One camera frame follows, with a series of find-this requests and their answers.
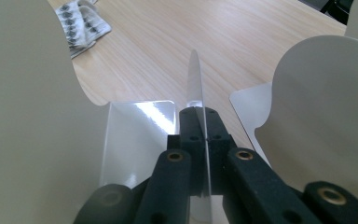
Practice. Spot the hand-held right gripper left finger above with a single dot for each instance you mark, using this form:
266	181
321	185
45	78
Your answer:
191	149

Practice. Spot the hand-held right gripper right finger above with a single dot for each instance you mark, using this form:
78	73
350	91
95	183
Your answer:
219	146

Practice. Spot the white cloth with black pattern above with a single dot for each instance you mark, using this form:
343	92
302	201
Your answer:
80	28

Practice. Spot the white expandable divider rack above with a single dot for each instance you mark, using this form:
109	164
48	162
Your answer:
24	124

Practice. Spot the black folding chair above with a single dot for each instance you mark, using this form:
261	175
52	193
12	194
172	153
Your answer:
338	9

